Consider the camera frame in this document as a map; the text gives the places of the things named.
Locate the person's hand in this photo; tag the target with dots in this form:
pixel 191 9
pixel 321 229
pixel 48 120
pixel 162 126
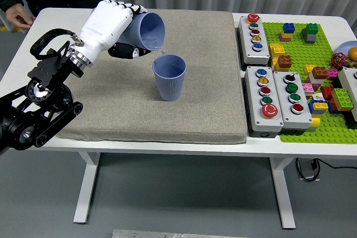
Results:
pixel 18 16

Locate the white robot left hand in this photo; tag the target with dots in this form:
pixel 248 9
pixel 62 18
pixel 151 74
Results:
pixel 106 26

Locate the blue ribbed cup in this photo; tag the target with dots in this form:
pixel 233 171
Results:
pixel 152 30
pixel 169 87

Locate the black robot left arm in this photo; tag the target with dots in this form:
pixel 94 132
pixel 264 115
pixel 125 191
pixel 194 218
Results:
pixel 53 70

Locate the grey-brown mat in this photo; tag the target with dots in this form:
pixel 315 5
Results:
pixel 167 121

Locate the grey five-button control box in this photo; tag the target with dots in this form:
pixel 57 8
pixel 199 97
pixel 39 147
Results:
pixel 255 101
pixel 262 54

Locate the white table leg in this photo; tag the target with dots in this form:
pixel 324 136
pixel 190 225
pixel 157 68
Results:
pixel 283 193
pixel 86 188

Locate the pink toy brick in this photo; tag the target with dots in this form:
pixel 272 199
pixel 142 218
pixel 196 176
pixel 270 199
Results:
pixel 307 88
pixel 284 39

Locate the orange toy brick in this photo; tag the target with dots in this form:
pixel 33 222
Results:
pixel 284 62
pixel 320 72

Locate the grey toy brick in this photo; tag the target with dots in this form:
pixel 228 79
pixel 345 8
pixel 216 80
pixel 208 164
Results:
pixel 310 39

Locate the white toy brick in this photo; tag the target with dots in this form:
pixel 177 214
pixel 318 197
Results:
pixel 315 80

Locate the small white printed brick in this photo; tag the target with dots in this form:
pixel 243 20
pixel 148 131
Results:
pixel 317 98

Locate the blue and yellow toy brick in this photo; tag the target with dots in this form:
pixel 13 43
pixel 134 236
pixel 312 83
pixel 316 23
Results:
pixel 318 107

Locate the yellow round toy brick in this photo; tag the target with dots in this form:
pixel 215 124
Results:
pixel 315 123

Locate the red toy brick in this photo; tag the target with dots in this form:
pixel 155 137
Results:
pixel 327 92

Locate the magenta toy brick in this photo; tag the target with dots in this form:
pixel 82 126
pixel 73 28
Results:
pixel 332 74

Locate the red toy valve wheel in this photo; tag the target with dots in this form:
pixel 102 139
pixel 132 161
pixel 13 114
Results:
pixel 338 60

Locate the light blue plate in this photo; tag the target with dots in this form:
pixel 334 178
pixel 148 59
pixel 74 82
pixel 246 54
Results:
pixel 344 47

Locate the grey power adapter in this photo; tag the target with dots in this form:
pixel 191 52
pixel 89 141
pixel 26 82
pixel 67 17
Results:
pixel 306 169

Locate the large green toy brick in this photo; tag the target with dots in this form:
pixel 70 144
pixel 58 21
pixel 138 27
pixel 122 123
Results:
pixel 341 97

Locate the green studded baseplate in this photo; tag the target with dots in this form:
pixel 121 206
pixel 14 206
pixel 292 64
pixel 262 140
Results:
pixel 329 135

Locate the toy burger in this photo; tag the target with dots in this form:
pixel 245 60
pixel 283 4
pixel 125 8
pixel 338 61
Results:
pixel 353 54

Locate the white control box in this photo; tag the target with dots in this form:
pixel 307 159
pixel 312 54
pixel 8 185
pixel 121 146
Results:
pixel 348 87

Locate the grey selector switch control box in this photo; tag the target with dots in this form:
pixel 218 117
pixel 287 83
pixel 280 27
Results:
pixel 283 101

